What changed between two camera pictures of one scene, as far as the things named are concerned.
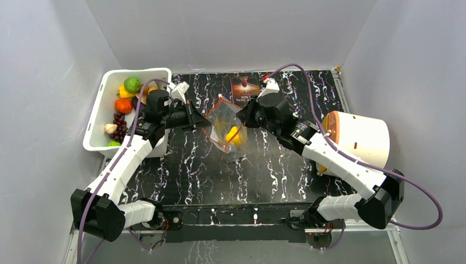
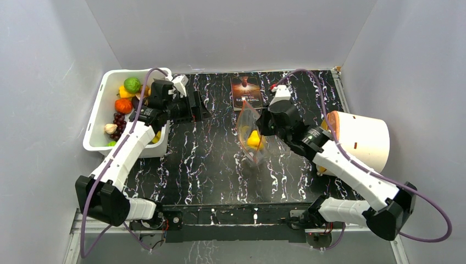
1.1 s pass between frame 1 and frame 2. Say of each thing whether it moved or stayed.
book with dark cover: stayed
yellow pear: moved
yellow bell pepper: stayed
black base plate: stayed
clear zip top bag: moved
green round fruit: stayed
